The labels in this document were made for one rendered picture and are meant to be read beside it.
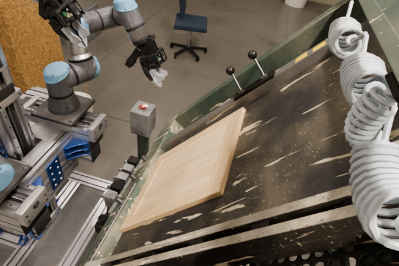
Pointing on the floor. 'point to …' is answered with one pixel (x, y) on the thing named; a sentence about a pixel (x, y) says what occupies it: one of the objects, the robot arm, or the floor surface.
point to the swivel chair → (188, 21)
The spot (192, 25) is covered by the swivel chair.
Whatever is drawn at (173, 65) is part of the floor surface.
